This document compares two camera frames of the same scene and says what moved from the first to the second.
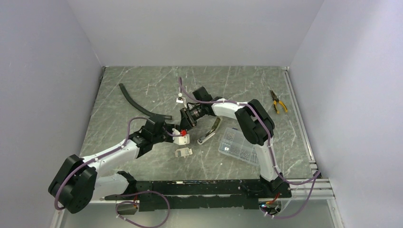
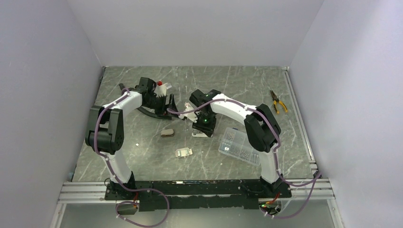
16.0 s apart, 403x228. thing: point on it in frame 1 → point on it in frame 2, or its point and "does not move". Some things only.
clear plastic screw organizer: (235, 143) does not move
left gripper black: (169, 126) → (163, 109)
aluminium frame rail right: (312, 160) does not move
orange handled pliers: (275, 101) does not move
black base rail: (171, 194) does not move
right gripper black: (187, 122) → (208, 129)
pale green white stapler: (210, 133) → (197, 133)
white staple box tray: (183, 152) does not move
